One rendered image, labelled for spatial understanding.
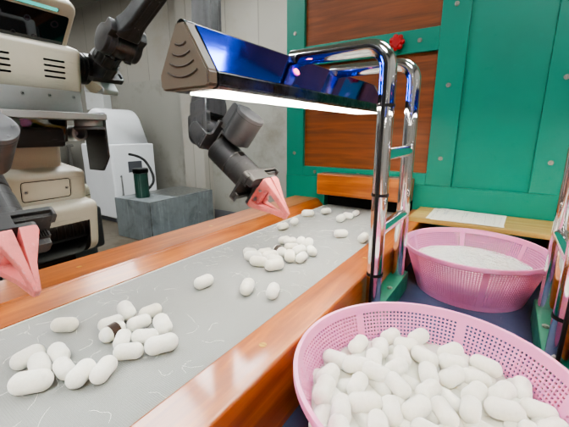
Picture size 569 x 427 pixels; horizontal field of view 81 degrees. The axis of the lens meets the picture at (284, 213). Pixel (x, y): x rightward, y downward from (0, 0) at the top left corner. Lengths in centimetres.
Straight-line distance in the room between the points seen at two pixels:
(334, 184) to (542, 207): 55
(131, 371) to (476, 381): 36
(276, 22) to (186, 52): 315
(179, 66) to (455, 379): 45
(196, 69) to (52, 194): 78
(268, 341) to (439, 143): 81
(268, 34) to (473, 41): 268
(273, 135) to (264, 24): 102
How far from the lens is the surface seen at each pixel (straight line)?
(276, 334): 41
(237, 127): 65
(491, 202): 107
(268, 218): 95
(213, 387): 35
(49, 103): 109
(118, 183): 409
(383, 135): 51
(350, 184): 108
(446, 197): 108
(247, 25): 374
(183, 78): 42
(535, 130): 106
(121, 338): 46
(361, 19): 119
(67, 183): 113
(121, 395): 41
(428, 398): 40
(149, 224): 329
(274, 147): 342
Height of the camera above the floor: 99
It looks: 14 degrees down
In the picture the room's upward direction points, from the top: straight up
